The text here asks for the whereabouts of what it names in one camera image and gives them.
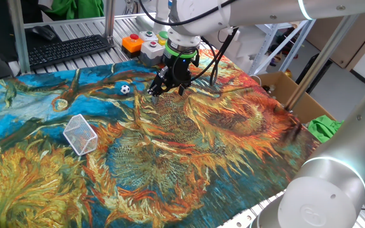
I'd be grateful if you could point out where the yellow box green button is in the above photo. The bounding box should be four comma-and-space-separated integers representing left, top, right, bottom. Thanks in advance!
156, 30, 169, 47

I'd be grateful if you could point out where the green wrist flange ring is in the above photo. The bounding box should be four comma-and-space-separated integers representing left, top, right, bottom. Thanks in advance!
164, 42, 200, 60

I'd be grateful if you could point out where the brown wooden cabinet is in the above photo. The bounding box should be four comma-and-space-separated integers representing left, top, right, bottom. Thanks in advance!
305, 12, 365, 69

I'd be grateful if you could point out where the brown cardboard box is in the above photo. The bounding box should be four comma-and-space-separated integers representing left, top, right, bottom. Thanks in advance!
252, 71, 337, 125

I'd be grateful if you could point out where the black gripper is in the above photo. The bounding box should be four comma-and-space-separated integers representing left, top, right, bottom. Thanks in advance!
146, 56, 199, 105

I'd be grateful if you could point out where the black computer mouse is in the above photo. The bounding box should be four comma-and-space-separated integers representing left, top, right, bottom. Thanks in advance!
31, 25, 57, 42

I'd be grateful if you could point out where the white metal shelf rack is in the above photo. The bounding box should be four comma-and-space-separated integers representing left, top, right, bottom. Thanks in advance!
248, 18, 317, 77

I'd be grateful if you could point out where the aluminium frame post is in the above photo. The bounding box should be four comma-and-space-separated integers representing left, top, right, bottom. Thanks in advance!
284, 14, 361, 111
103, 0, 117, 44
7, 0, 32, 75

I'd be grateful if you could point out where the black bin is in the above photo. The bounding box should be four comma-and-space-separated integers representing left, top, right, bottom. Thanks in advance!
295, 53, 333, 95

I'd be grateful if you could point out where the green cloth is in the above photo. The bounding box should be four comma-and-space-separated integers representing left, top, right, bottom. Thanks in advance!
307, 115, 345, 144
44, 0, 105, 21

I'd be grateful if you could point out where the sunflower painting tablecloth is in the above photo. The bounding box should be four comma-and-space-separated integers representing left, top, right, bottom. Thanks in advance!
0, 47, 322, 228

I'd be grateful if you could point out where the black keyboard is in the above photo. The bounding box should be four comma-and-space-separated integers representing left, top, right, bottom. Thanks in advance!
27, 34, 115, 71

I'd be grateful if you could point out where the orange box red button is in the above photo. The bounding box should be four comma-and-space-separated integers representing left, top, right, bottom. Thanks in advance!
121, 33, 145, 59

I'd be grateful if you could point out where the white foam packing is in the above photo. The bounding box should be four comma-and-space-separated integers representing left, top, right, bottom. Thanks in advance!
206, 25, 266, 74

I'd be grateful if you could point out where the white box green button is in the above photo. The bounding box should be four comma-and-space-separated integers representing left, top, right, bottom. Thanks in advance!
138, 30, 159, 43

